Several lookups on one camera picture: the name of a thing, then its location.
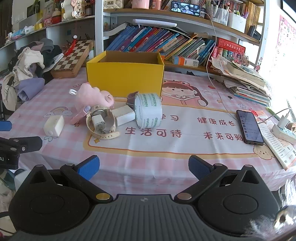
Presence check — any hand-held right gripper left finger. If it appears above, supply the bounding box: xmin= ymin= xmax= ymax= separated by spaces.
xmin=24 ymin=155 xmax=113 ymax=204

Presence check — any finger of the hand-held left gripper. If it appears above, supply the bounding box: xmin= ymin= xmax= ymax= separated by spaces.
xmin=0 ymin=136 xmax=43 ymax=153
xmin=0 ymin=120 xmax=12 ymax=132

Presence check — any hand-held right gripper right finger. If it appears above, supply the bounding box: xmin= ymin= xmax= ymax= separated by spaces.
xmin=174 ymin=155 xmax=264 ymax=204

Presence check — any cream wrist watch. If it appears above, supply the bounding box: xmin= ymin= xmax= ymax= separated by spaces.
xmin=86 ymin=105 xmax=121 ymax=140

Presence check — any small white plug adapter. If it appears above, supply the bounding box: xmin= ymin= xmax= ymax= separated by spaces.
xmin=91 ymin=114 xmax=105 ymax=133

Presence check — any clear tape roll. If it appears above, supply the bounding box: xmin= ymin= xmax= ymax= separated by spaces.
xmin=134 ymin=93 xmax=163 ymax=128

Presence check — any yellow cardboard box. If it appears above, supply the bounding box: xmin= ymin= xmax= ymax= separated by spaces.
xmin=86 ymin=50 xmax=165 ymax=97

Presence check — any clear pen container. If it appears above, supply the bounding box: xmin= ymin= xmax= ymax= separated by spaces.
xmin=211 ymin=0 xmax=229 ymax=25

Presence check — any small white box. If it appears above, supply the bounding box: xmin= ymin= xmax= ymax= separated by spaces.
xmin=43 ymin=115 xmax=65 ymax=136

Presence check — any pink printed tablecloth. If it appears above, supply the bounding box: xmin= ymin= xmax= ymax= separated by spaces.
xmin=0 ymin=67 xmax=296 ymax=193

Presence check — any small pink device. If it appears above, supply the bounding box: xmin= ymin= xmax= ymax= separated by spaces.
xmin=70 ymin=105 xmax=91 ymax=125

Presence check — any black smartphone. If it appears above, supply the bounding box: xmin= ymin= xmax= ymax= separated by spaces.
xmin=236 ymin=110 xmax=264 ymax=146

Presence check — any pink plush toy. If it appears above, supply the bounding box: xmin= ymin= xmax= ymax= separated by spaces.
xmin=69 ymin=83 xmax=115 ymax=114

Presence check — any pile of clothes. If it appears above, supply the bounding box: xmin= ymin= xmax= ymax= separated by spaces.
xmin=0 ymin=38 xmax=64 ymax=112

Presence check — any printed paper leaflet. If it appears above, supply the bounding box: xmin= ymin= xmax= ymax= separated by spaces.
xmin=253 ymin=110 xmax=296 ymax=171

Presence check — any grey fluffy cuff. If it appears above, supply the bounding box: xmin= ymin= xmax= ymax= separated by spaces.
xmin=243 ymin=204 xmax=296 ymax=239

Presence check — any white power strip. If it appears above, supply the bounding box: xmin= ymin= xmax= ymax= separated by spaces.
xmin=271 ymin=123 xmax=296 ymax=145

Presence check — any green pen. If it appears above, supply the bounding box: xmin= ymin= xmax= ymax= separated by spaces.
xmin=266 ymin=107 xmax=281 ymax=121

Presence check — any white charger plug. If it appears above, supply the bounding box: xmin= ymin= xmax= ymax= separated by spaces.
xmin=277 ymin=116 xmax=289 ymax=129

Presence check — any wooden chessboard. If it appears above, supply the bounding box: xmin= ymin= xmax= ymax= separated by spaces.
xmin=50 ymin=39 xmax=95 ymax=78

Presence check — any stack of books and papers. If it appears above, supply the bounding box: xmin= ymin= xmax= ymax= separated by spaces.
xmin=211 ymin=54 xmax=272 ymax=107

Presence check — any red tassel ornament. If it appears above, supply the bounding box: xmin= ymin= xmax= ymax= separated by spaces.
xmin=63 ymin=35 xmax=79 ymax=56

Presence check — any orange white carton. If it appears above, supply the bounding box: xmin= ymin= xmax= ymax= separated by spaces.
xmin=171 ymin=56 xmax=200 ymax=67

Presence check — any dried flower bunch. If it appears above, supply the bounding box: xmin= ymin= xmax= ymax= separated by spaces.
xmin=229 ymin=52 xmax=251 ymax=66

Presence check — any thick red book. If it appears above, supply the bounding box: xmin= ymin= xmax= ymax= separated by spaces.
xmin=216 ymin=38 xmax=246 ymax=56

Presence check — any white shelf unit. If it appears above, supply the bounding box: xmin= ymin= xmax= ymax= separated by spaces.
xmin=0 ymin=0 xmax=271 ymax=75

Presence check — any cream plush toy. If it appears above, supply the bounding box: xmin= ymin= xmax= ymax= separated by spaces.
xmin=61 ymin=0 xmax=84 ymax=22

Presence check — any row of colourful books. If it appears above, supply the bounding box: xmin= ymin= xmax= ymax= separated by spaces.
xmin=107 ymin=25 xmax=216 ymax=66

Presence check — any small black box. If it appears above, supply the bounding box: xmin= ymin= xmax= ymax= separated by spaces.
xmin=247 ymin=25 xmax=263 ymax=42

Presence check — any white pen holder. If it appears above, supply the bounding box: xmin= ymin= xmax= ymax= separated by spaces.
xmin=228 ymin=12 xmax=247 ymax=33

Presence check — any white lamp bar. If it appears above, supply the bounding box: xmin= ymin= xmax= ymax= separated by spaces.
xmin=132 ymin=19 xmax=178 ymax=28

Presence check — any smartphone showing video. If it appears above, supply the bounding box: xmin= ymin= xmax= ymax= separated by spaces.
xmin=171 ymin=1 xmax=201 ymax=17

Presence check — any row of yellow books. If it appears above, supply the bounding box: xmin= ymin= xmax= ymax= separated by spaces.
xmin=245 ymin=1 xmax=262 ymax=35

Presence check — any white quilted bag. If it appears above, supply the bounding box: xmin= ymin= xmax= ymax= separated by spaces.
xmin=103 ymin=0 xmax=121 ymax=10

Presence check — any pink cup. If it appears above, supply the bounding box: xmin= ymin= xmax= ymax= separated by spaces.
xmin=132 ymin=0 xmax=149 ymax=10

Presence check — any white charging cable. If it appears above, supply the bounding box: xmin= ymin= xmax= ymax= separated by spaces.
xmin=203 ymin=11 xmax=238 ymax=120

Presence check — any wall poster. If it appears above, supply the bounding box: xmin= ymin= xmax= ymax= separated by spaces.
xmin=272 ymin=15 xmax=296 ymax=77

